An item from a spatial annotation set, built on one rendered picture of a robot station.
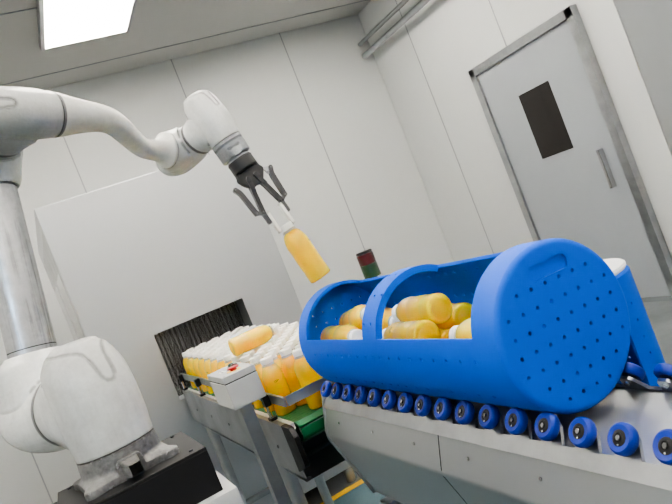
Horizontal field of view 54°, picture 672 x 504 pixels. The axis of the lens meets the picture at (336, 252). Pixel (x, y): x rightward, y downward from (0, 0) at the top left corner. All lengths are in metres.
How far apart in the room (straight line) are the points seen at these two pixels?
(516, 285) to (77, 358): 0.80
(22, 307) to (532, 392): 1.04
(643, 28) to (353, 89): 6.64
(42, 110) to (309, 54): 5.61
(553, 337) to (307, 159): 5.63
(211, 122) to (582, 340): 1.12
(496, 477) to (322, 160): 5.62
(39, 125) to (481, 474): 1.12
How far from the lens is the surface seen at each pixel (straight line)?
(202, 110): 1.84
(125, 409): 1.33
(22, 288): 1.54
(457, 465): 1.35
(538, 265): 1.10
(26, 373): 1.50
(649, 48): 0.44
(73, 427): 1.34
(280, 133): 6.58
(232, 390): 1.91
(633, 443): 0.99
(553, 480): 1.14
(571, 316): 1.14
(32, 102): 1.52
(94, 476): 1.36
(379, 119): 7.07
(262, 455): 2.04
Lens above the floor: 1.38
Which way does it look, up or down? 2 degrees down
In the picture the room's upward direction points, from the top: 22 degrees counter-clockwise
